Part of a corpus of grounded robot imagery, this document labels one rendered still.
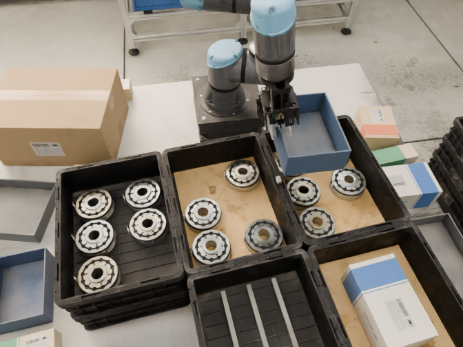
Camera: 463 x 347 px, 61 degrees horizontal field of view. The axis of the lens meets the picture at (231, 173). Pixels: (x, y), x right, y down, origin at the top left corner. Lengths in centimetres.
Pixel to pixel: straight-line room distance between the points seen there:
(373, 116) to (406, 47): 187
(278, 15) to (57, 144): 95
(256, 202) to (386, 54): 228
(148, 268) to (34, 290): 37
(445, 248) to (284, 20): 94
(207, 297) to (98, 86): 82
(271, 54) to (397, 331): 65
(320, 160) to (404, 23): 282
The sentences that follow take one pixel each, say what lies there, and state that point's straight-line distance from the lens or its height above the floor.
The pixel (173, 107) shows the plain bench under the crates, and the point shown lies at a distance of 162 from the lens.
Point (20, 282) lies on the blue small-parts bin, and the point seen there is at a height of 70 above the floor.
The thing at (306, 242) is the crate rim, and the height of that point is 93.
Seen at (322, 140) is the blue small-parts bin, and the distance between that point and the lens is 102.
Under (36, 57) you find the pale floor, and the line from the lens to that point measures 334.
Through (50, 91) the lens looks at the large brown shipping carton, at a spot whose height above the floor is 90.
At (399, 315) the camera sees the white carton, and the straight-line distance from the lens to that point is 100.
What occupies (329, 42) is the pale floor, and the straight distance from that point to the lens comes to 325.
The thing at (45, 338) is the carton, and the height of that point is 76.
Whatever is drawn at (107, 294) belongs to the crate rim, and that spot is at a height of 93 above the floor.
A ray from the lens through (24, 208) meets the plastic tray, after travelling 147.
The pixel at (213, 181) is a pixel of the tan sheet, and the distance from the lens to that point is 120.
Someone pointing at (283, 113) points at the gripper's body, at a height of 123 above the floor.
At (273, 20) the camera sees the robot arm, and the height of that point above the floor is 145.
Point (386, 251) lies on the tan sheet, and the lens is 116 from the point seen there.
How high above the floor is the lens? 181
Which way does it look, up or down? 54 degrees down
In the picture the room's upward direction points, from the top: straight up
